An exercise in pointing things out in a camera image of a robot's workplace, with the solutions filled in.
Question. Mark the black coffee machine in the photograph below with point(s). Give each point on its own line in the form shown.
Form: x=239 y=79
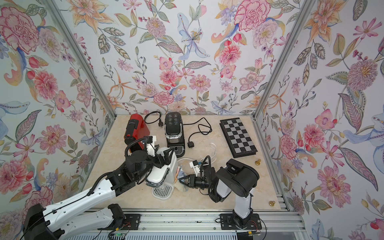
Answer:
x=174 y=132

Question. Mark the red coffee machine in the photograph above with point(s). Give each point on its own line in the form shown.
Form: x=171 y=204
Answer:
x=136 y=129

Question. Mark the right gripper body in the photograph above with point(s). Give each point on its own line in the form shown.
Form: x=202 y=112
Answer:
x=199 y=182

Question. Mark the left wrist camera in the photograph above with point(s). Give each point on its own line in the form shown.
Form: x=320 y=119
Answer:
x=150 y=145

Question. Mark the black white chessboard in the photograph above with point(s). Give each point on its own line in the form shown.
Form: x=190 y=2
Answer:
x=238 y=138

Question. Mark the blue striped cloth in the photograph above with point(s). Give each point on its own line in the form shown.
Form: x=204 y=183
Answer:
x=178 y=185

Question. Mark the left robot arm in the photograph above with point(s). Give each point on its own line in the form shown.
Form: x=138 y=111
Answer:
x=67 y=218

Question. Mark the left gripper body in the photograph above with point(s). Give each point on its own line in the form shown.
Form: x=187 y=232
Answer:
x=156 y=160

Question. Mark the white coffee machine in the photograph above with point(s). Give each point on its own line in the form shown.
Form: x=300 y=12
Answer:
x=162 y=180

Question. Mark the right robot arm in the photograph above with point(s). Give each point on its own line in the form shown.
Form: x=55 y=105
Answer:
x=235 y=177

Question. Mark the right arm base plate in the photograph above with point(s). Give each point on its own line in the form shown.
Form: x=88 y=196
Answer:
x=234 y=222

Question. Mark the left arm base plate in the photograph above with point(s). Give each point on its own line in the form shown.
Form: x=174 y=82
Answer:
x=130 y=222

